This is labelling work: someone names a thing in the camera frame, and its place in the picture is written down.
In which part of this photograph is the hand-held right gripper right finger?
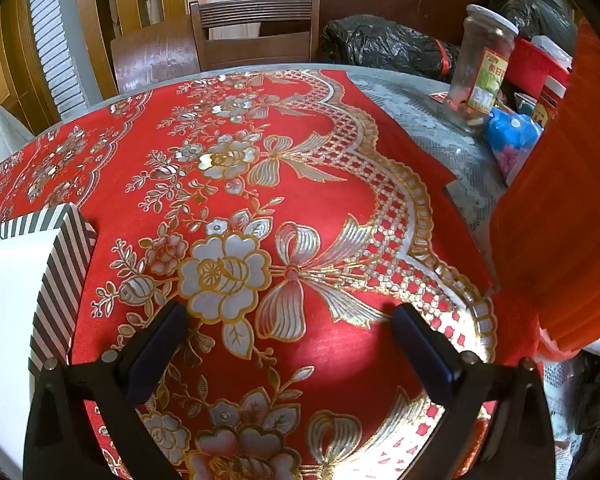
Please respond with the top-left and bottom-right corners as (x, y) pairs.
(391, 303), (573, 480)

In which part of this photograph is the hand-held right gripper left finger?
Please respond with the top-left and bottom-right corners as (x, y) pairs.
(24, 301), (188, 480)

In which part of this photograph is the striped box with white inside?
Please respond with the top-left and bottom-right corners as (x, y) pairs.
(0, 204), (98, 466)

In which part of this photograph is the red floral tablecloth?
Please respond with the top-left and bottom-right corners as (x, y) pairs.
(0, 67), (546, 480)

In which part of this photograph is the orange-red cloth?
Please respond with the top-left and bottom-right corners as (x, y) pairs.
(490, 15), (600, 361)

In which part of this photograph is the grey lace tablecloth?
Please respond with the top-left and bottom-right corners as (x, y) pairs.
(350, 66), (512, 257)

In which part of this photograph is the blue snack packet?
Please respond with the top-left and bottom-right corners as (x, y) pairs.
(482, 107), (543, 186)

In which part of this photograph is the white plastic object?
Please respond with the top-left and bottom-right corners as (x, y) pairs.
(0, 106), (33, 161)

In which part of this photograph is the red and yellow can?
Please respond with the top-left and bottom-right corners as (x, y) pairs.
(532, 77), (568, 133)

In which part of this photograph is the brown wooden chair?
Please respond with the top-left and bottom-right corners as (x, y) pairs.
(111, 0), (321, 95)

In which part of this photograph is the glass jar with label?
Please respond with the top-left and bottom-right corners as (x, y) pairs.
(442, 4), (520, 133)

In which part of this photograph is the red plastic container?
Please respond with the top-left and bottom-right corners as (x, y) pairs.
(502, 35), (573, 106)

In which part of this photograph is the black plastic bag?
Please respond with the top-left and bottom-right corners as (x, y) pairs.
(321, 15), (463, 83)
(487, 0), (578, 43)

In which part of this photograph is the white slatted door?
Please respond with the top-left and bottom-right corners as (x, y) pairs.
(27, 0), (93, 121)

